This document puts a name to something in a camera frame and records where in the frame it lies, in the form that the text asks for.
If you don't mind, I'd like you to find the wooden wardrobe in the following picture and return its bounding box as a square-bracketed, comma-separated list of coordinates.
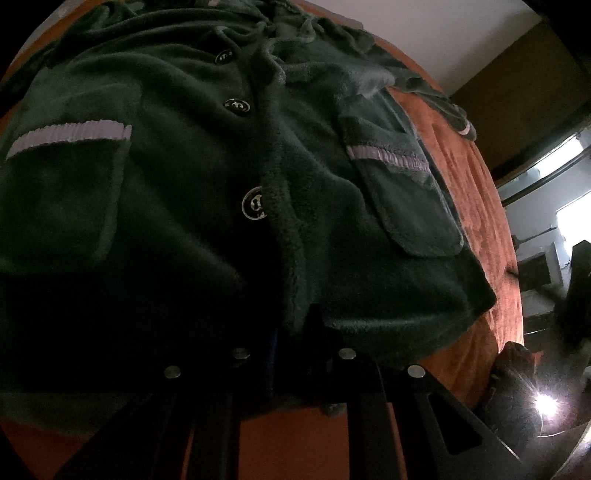
[450, 21, 591, 185]

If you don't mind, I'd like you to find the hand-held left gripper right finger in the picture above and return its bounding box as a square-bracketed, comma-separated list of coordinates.
[305, 304, 533, 480]

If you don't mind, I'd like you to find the dark green fleece jacket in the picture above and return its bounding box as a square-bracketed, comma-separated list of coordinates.
[0, 0, 497, 439]

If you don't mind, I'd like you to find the orange blanket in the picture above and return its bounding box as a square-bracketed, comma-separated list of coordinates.
[0, 0, 525, 480]

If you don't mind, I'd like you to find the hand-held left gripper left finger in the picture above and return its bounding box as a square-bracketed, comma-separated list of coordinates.
[55, 323, 280, 480]

